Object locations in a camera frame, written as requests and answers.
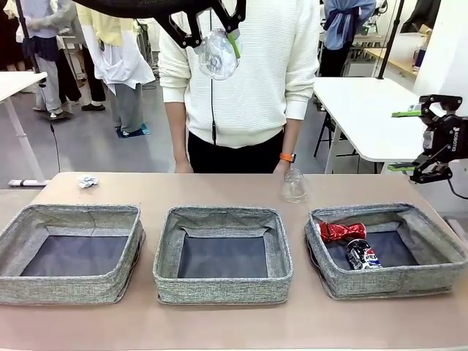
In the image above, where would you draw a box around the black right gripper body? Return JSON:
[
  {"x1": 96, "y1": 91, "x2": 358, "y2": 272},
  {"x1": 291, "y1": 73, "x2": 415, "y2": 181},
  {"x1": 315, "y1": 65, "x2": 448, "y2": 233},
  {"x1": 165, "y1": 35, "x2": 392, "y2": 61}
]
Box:
[{"x1": 421, "y1": 109, "x2": 468, "y2": 162}]

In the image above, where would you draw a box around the crushed bottle with pink label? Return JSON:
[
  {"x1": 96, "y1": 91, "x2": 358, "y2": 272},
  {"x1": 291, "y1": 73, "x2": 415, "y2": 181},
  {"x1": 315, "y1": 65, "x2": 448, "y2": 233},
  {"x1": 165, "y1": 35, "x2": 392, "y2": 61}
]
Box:
[{"x1": 198, "y1": 27, "x2": 241, "y2": 82}]

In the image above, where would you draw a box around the crushed black Pepsi can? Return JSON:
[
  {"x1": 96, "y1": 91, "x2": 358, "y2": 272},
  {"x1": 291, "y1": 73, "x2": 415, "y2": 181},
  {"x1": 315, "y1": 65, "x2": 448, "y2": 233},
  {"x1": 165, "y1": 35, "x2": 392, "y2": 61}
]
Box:
[{"x1": 344, "y1": 238, "x2": 383, "y2": 271}]

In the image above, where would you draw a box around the crushed red soda can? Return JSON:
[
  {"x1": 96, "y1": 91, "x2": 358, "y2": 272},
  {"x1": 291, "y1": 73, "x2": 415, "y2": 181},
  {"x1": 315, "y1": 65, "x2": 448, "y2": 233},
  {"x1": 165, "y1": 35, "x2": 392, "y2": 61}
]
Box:
[{"x1": 317, "y1": 220, "x2": 368, "y2": 244}]

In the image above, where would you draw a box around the clear plastic cup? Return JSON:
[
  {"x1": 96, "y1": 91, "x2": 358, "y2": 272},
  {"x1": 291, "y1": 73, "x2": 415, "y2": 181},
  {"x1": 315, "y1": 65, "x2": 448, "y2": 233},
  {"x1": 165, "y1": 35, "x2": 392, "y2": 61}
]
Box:
[{"x1": 281, "y1": 167, "x2": 309, "y2": 203}]

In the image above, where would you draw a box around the person's left forearm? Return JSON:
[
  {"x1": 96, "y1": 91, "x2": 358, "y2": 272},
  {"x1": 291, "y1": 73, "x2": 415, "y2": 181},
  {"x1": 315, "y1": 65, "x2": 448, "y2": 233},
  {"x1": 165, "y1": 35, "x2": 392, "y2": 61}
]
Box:
[{"x1": 282, "y1": 116, "x2": 305, "y2": 154}]

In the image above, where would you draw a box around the person's right forearm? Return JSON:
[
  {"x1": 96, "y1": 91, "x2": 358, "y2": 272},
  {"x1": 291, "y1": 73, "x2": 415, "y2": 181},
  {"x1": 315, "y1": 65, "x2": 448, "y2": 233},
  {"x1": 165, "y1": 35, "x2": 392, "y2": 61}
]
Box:
[{"x1": 164, "y1": 101, "x2": 189, "y2": 162}]

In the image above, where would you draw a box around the person's left hand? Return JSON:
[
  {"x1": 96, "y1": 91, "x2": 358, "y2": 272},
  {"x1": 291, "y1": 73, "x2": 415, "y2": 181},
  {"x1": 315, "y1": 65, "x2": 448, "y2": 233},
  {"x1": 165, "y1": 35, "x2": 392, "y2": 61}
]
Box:
[{"x1": 271, "y1": 159, "x2": 294, "y2": 175}]

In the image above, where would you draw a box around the wooden background table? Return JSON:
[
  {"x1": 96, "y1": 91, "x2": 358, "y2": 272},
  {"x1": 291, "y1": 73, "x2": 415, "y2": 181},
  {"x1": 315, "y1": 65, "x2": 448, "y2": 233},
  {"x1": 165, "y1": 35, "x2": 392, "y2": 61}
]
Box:
[{"x1": 365, "y1": 46, "x2": 420, "y2": 77}]

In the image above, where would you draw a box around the white plastic bag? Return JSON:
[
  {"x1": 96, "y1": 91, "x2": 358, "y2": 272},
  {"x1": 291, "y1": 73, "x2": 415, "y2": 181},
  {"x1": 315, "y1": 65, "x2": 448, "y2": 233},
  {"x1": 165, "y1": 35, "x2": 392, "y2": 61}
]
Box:
[{"x1": 394, "y1": 31, "x2": 431, "y2": 53}]

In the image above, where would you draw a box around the large white table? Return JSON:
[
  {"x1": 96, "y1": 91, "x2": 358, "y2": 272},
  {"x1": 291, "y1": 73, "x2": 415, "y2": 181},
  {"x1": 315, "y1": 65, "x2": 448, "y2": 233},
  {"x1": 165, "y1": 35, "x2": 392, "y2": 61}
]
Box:
[{"x1": 312, "y1": 75, "x2": 445, "y2": 175}]

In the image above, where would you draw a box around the black stand pole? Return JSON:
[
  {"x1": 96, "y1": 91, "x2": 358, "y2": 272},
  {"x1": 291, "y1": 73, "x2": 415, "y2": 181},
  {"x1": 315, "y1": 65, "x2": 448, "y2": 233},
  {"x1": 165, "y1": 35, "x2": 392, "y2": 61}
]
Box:
[
  {"x1": 376, "y1": 0, "x2": 405, "y2": 80},
  {"x1": 14, "y1": 0, "x2": 42, "y2": 75}
]

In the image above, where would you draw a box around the person in yellow top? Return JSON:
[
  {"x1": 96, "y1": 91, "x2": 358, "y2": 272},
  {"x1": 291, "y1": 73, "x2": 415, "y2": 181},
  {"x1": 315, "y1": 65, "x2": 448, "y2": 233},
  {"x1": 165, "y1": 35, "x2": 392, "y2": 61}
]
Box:
[{"x1": 75, "y1": 0, "x2": 156, "y2": 139}]

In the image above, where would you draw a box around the person in white sweater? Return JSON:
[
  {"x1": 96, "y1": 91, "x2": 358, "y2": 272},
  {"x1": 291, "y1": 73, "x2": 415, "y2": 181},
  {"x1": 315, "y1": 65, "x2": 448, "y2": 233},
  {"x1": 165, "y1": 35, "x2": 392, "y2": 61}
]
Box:
[{"x1": 157, "y1": 0, "x2": 321, "y2": 175}]

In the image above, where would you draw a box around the person in black trousers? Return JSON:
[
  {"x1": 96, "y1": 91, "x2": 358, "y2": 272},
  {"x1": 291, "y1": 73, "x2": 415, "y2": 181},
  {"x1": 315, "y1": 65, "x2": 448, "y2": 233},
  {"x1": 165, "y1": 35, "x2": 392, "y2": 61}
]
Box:
[
  {"x1": 78, "y1": 54, "x2": 107, "y2": 112},
  {"x1": 54, "y1": 43, "x2": 83, "y2": 105}
]

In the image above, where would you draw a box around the person in blue shirt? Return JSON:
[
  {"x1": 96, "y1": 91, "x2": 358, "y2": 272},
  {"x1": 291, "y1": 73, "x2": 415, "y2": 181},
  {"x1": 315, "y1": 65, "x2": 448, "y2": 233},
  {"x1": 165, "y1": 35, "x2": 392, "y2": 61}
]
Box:
[{"x1": 321, "y1": 0, "x2": 378, "y2": 78}]

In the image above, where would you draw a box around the grey fabric basket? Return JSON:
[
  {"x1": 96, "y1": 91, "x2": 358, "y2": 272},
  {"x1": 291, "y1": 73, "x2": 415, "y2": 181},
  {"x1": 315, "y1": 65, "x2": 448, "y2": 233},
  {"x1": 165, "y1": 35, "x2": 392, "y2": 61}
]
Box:
[
  {"x1": 303, "y1": 203, "x2": 468, "y2": 301},
  {"x1": 152, "y1": 205, "x2": 295, "y2": 305},
  {"x1": 0, "y1": 203, "x2": 146, "y2": 306}
]

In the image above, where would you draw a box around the person in grey trousers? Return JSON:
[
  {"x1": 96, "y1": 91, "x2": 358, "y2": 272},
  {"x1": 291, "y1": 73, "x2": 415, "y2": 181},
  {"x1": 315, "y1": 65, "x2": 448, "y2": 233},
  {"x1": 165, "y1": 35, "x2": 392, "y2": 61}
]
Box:
[{"x1": 16, "y1": 0, "x2": 75, "y2": 120}]

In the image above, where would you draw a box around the small white table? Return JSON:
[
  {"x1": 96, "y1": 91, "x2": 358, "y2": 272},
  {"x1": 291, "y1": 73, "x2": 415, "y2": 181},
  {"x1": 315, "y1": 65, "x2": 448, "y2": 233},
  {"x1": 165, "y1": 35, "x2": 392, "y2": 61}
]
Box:
[{"x1": 0, "y1": 70, "x2": 53, "y2": 189}]

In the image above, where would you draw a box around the crumpled white paper ball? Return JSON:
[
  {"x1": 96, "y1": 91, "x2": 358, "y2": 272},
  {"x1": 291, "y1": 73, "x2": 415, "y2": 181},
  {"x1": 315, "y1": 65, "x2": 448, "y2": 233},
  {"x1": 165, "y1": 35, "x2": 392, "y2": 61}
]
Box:
[{"x1": 76, "y1": 173, "x2": 100, "y2": 190}]

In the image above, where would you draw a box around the black left arm hose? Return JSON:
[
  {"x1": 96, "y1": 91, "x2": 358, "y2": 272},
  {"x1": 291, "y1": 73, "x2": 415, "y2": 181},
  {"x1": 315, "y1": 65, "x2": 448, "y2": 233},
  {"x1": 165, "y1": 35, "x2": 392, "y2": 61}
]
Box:
[{"x1": 71, "y1": 0, "x2": 177, "y2": 18}]

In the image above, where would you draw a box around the thin black cable on sweater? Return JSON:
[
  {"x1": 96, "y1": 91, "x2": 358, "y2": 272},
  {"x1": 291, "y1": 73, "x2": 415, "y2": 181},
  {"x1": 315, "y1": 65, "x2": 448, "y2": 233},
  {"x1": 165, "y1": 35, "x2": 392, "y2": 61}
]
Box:
[{"x1": 209, "y1": 78, "x2": 219, "y2": 146}]

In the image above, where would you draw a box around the black metal chair frame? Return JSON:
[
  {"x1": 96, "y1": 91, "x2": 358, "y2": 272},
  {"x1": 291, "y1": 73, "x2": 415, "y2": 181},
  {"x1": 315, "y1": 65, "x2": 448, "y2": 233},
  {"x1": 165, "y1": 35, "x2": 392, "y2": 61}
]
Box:
[{"x1": 314, "y1": 108, "x2": 363, "y2": 156}]

